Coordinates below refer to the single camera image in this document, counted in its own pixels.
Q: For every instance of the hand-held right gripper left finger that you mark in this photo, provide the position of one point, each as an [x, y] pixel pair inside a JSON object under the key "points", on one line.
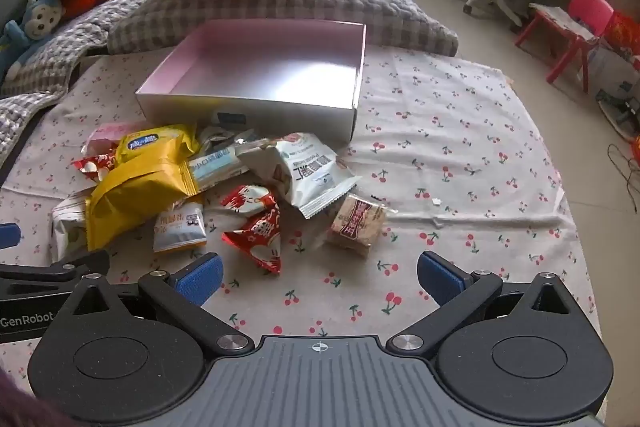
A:
{"points": [[200, 279]]}

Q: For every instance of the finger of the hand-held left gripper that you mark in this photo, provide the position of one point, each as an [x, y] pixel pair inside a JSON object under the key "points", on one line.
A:
{"points": [[60, 269], [9, 236]]}

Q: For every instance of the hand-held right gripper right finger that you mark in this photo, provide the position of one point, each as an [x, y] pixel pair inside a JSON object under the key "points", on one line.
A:
{"points": [[440, 277]]}

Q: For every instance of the white green snack packet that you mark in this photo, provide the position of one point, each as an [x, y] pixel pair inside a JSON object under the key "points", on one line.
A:
{"points": [[67, 227]]}

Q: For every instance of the small white orange packet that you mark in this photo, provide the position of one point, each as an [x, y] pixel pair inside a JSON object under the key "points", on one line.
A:
{"points": [[180, 227]]}

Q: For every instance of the red white candy packet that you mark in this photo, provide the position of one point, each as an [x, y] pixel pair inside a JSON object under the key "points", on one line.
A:
{"points": [[260, 237], [245, 197]]}

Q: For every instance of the brown pastry clear packet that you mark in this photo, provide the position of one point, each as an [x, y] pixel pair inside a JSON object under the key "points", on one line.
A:
{"points": [[355, 224]]}

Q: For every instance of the large plain yellow packet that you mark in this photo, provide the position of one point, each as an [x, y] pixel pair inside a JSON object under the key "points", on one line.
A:
{"points": [[130, 192]]}

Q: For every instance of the small red white packet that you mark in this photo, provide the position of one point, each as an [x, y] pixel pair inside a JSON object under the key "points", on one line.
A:
{"points": [[97, 167]]}

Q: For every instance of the clear bread packet blue print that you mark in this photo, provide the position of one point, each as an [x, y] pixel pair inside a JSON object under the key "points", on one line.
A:
{"points": [[215, 167]]}

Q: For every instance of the pink snack packet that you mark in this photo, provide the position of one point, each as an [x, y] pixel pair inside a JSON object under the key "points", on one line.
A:
{"points": [[105, 134]]}

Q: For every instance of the silver packet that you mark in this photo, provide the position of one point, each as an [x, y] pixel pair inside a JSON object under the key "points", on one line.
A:
{"points": [[220, 137]]}

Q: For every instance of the yellow packet with blue label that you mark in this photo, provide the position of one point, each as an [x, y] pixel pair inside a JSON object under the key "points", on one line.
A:
{"points": [[150, 142]]}

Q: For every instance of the large white snack packet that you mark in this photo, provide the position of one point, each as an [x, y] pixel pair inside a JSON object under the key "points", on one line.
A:
{"points": [[305, 177]]}

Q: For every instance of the white cardboard box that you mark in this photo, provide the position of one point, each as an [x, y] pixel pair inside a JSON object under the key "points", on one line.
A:
{"points": [[250, 72]]}

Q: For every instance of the person's purple clothing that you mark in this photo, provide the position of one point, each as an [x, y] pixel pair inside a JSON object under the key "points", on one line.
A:
{"points": [[20, 407]]}

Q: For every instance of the cherry print bed sheet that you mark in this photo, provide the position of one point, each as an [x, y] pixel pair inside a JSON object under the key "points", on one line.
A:
{"points": [[450, 187]]}

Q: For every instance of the grey checkered blanket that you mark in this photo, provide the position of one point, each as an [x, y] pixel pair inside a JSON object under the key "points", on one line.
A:
{"points": [[65, 47]]}

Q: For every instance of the blue monkey plush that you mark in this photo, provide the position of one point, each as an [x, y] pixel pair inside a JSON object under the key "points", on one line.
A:
{"points": [[35, 19]]}

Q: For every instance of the white storage box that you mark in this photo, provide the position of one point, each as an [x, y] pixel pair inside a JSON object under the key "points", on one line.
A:
{"points": [[610, 67]]}

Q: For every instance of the grey checkered pillow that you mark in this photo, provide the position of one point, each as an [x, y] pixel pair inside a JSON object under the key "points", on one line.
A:
{"points": [[325, 2]]}

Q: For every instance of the red gift bag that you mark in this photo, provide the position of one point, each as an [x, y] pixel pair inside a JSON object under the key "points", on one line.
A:
{"points": [[625, 32]]}

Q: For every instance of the pink child chair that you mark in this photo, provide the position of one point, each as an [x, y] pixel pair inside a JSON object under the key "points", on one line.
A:
{"points": [[592, 7]]}

